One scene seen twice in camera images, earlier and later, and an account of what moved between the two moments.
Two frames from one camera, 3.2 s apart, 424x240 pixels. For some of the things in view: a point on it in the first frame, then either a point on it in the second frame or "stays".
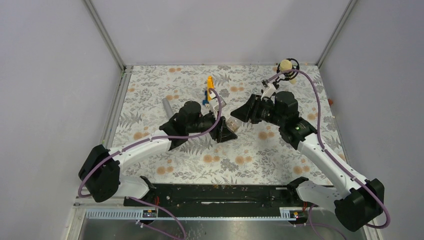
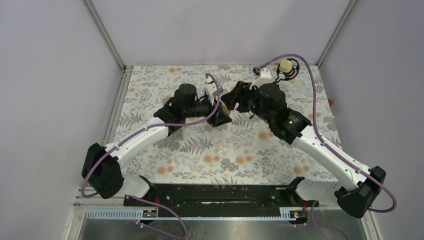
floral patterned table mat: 151,94 stays
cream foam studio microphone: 286,64 stays
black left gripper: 220,133 to 218,118
